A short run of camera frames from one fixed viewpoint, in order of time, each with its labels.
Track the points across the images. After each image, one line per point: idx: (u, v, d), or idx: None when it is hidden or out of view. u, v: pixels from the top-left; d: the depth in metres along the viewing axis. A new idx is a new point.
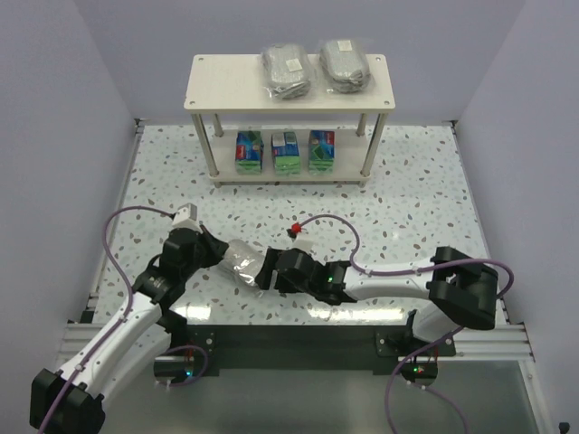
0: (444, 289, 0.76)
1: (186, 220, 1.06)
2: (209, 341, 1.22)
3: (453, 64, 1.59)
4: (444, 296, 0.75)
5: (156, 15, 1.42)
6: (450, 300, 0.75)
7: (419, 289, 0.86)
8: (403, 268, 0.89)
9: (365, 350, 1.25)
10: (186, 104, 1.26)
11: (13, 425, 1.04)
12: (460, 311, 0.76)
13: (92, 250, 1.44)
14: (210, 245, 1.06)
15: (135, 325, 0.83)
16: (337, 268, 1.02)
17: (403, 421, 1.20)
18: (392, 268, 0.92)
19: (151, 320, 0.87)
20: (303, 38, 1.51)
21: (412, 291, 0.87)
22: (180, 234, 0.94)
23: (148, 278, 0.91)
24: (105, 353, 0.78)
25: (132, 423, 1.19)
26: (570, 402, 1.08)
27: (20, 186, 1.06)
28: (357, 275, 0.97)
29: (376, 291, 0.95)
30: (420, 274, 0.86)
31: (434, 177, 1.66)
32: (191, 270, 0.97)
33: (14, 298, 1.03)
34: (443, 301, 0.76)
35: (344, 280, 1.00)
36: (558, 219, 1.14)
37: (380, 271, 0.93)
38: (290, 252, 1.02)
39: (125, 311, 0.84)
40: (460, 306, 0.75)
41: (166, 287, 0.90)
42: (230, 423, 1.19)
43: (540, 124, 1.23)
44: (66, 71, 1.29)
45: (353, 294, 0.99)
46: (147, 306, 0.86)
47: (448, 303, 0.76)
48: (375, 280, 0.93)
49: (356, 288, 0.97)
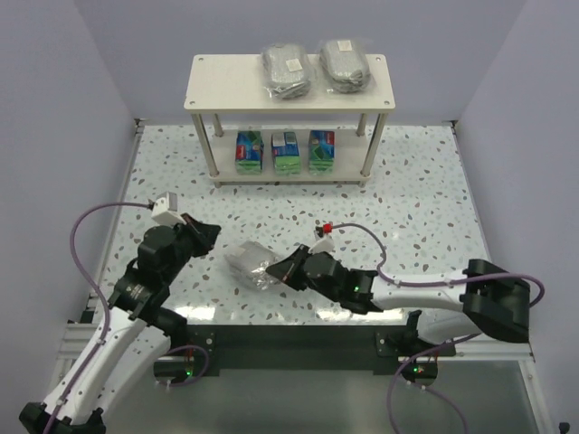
0: (479, 303, 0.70)
1: (166, 213, 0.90)
2: (209, 342, 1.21)
3: (453, 63, 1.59)
4: (481, 309, 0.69)
5: (156, 15, 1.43)
6: (486, 314, 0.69)
7: (451, 303, 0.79)
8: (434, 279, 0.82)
9: (365, 351, 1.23)
10: (186, 104, 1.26)
11: (12, 426, 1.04)
12: (496, 325, 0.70)
13: (91, 250, 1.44)
14: (194, 236, 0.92)
15: (113, 346, 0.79)
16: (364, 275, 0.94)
17: (404, 421, 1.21)
18: (422, 278, 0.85)
19: (133, 335, 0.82)
20: (303, 38, 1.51)
21: (444, 304, 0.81)
22: (156, 235, 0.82)
23: (126, 287, 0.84)
24: (85, 382, 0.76)
25: (131, 423, 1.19)
26: (570, 402, 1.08)
27: (20, 187, 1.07)
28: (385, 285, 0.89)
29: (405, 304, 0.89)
30: (452, 287, 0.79)
31: (435, 177, 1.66)
32: (175, 271, 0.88)
33: (14, 297, 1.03)
34: (479, 315, 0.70)
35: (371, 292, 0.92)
36: (557, 218, 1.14)
37: (409, 282, 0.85)
38: (320, 257, 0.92)
39: (102, 334, 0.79)
40: (496, 320, 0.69)
41: (146, 295, 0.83)
42: (231, 422, 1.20)
43: (540, 124, 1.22)
44: (66, 72, 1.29)
45: (380, 305, 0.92)
46: (124, 324, 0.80)
47: (482, 317, 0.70)
48: (405, 292, 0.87)
49: (386, 300, 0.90)
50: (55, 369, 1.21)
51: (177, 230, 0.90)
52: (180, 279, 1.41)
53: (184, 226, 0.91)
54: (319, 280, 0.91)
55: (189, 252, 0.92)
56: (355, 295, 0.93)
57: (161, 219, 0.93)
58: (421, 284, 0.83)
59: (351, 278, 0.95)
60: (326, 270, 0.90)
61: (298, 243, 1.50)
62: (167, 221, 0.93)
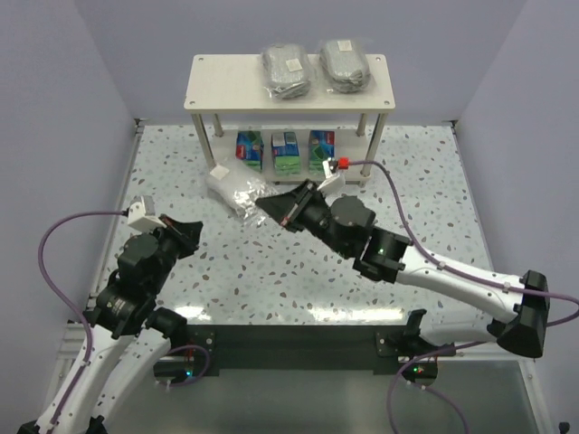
0: (531, 319, 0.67)
1: (144, 220, 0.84)
2: (209, 342, 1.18)
3: (454, 62, 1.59)
4: (533, 326, 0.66)
5: (156, 15, 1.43)
6: (538, 330, 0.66)
7: (498, 307, 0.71)
8: (488, 278, 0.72)
9: (365, 349, 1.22)
10: (186, 104, 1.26)
11: (13, 426, 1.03)
12: (530, 343, 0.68)
13: (92, 250, 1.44)
14: (177, 239, 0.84)
15: (99, 365, 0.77)
16: (389, 235, 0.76)
17: (403, 421, 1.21)
18: (470, 270, 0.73)
19: (119, 351, 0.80)
20: (303, 38, 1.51)
21: (488, 306, 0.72)
22: (136, 245, 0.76)
23: (107, 302, 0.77)
24: (74, 403, 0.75)
25: (132, 423, 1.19)
26: (570, 402, 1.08)
27: (20, 187, 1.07)
28: (422, 259, 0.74)
29: (436, 287, 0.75)
30: (507, 293, 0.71)
31: (434, 177, 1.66)
32: (159, 279, 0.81)
33: (14, 297, 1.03)
34: (529, 329, 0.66)
35: (400, 262, 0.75)
36: (558, 218, 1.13)
37: (460, 270, 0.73)
38: (355, 202, 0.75)
39: (86, 354, 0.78)
40: (536, 340, 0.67)
41: (128, 308, 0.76)
42: (231, 422, 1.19)
43: (540, 124, 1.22)
44: (66, 71, 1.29)
45: (399, 277, 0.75)
46: (108, 343, 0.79)
47: (530, 333, 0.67)
48: (450, 279, 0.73)
49: (416, 277, 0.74)
50: (55, 369, 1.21)
51: (158, 235, 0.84)
52: (180, 279, 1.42)
53: (165, 230, 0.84)
54: (344, 230, 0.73)
55: (174, 256, 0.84)
56: (376, 256, 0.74)
57: (140, 225, 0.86)
58: (475, 278, 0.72)
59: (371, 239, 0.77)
60: (358, 221, 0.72)
61: (298, 243, 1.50)
62: (147, 226, 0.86)
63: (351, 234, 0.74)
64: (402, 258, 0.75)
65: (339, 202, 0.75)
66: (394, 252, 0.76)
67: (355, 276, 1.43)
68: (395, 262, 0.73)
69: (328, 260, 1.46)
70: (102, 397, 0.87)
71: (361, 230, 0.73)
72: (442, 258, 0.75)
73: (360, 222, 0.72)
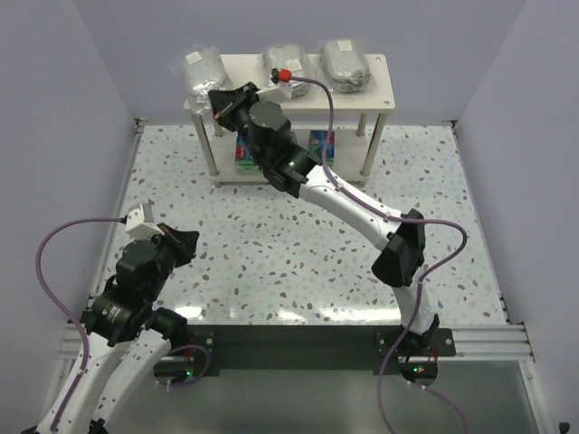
0: (397, 244, 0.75)
1: (142, 226, 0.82)
2: (209, 341, 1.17)
3: (453, 62, 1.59)
4: (396, 250, 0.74)
5: (156, 15, 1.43)
6: (400, 255, 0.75)
7: (375, 232, 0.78)
8: (373, 204, 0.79)
9: (366, 346, 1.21)
10: (186, 104, 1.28)
11: (14, 426, 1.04)
12: (393, 266, 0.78)
13: (92, 250, 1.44)
14: (175, 246, 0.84)
15: (97, 372, 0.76)
16: (303, 153, 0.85)
17: (401, 420, 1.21)
18: (363, 197, 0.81)
19: (117, 357, 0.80)
20: (304, 38, 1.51)
21: (367, 229, 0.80)
22: (135, 251, 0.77)
23: (102, 308, 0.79)
24: (73, 410, 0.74)
25: (132, 423, 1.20)
26: (571, 402, 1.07)
27: (19, 188, 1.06)
28: (325, 180, 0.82)
29: (331, 208, 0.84)
30: (386, 222, 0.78)
31: (435, 178, 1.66)
32: (156, 285, 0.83)
33: (14, 297, 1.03)
34: (393, 253, 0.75)
35: (305, 177, 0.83)
36: (558, 218, 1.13)
37: (352, 195, 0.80)
38: (275, 111, 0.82)
39: (82, 362, 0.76)
40: (399, 262, 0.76)
41: (125, 316, 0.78)
42: (231, 422, 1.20)
43: (539, 123, 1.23)
44: (66, 72, 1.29)
45: (300, 190, 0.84)
46: (104, 349, 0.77)
47: (394, 256, 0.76)
48: (342, 201, 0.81)
49: (315, 193, 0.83)
50: (56, 369, 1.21)
51: (156, 242, 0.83)
52: (180, 279, 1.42)
53: (162, 237, 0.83)
54: (261, 135, 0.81)
55: (171, 263, 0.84)
56: (286, 167, 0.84)
57: (137, 232, 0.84)
58: (362, 203, 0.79)
59: (286, 151, 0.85)
60: (271, 126, 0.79)
61: (298, 243, 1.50)
62: (143, 234, 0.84)
63: (264, 139, 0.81)
64: (308, 174, 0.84)
65: (262, 106, 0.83)
66: (303, 168, 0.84)
67: (355, 276, 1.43)
68: (299, 176, 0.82)
69: (328, 260, 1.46)
70: (102, 399, 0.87)
71: (274, 135, 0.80)
72: (345, 183, 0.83)
73: (272, 127, 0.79)
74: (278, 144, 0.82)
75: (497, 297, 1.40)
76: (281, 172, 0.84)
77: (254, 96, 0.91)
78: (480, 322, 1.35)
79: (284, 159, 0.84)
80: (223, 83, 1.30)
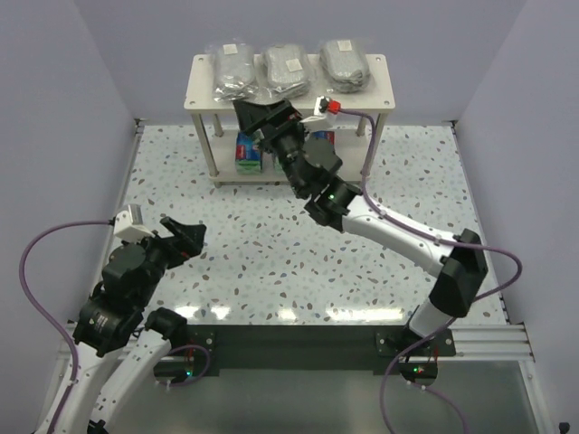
0: (452, 267, 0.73)
1: (131, 229, 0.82)
2: (209, 341, 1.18)
3: (453, 63, 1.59)
4: (451, 273, 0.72)
5: (156, 15, 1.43)
6: (457, 279, 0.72)
7: (428, 259, 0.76)
8: (422, 230, 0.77)
9: (365, 350, 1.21)
10: (186, 104, 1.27)
11: (14, 426, 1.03)
12: (452, 291, 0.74)
13: (92, 250, 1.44)
14: (166, 249, 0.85)
15: (87, 382, 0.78)
16: (345, 185, 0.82)
17: (401, 421, 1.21)
18: (409, 222, 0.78)
19: (107, 368, 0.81)
20: (304, 38, 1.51)
21: (419, 256, 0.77)
22: (123, 257, 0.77)
23: (90, 318, 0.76)
24: (68, 419, 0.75)
25: (132, 423, 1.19)
26: (571, 402, 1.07)
27: (19, 188, 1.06)
28: (366, 209, 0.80)
29: (377, 238, 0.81)
30: (438, 246, 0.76)
31: (435, 178, 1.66)
32: (145, 292, 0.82)
33: (14, 298, 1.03)
34: (450, 278, 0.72)
35: (346, 208, 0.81)
36: (558, 217, 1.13)
37: (398, 222, 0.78)
38: (326, 147, 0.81)
39: (72, 372, 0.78)
40: (456, 286, 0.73)
41: (113, 324, 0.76)
42: (231, 423, 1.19)
43: (539, 123, 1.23)
44: (65, 71, 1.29)
45: (344, 221, 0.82)
46: (94, 359, 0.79)
47: (451, 281, 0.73)
48: (387, 229, 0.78)
49: (357, 223, 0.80)
50: (56, 369, 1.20)
51: (146, 245, 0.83)
52: (180, 280, 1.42)
53: (153, 240, 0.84)
54: (309, 171, 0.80)
55: (161, 267, 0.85)
56: (327, 202, 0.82)
57: (127, 236, 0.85)
58: (409, 230, 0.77)
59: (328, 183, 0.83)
60: (324, 165, 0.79)
61: (298, 243, 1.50)
62: (134, 236, 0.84)
63: (313, 176, 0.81)
64: (348, 204, 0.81)
65: (315, 143, 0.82)
66: (345, 200, 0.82)
67: (355, 276, 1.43)
68: (341, 209, 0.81)
69: (328, 260, 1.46)
70: (102, 400, 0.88)
71: (324, 173, 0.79)
72: (386, 210, 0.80)
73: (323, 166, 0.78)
74: (322, 179, 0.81)
75: (497, 297, 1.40)
76: (323, 205, 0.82)
77: (300, 124, 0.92)
78: (480, 322, 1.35)
79: (325, 193, 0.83)
80: (251, 84, 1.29)
